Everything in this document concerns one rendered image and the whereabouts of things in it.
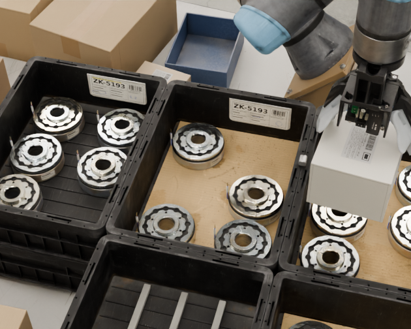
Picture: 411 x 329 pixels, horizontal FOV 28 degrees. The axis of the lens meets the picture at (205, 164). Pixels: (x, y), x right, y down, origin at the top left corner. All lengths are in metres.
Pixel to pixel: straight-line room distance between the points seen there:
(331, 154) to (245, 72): 0.81
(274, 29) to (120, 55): 0.81
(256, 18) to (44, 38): 0.91
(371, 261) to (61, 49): 0.88
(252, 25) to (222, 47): 0.96
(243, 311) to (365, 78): 0.50
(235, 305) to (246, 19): 0.53
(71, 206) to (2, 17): 0.62
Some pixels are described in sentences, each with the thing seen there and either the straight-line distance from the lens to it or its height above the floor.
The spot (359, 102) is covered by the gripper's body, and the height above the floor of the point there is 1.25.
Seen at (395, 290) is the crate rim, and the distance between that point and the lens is 1.35.
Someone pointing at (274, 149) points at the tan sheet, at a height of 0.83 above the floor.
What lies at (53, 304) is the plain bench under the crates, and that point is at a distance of 1.61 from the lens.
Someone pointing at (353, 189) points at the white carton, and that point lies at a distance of 1.23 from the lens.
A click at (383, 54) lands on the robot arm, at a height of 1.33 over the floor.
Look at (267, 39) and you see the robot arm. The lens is 1.12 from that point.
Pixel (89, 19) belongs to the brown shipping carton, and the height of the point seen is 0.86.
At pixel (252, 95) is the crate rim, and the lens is 1.61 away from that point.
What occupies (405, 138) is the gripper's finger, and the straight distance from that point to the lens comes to 1.24.
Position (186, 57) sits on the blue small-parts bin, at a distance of 2.05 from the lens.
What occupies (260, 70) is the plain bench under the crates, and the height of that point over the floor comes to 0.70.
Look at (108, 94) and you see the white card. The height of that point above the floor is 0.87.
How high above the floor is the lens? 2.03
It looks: 48 degrees down
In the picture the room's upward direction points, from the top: 1 degrees counter-clockwise
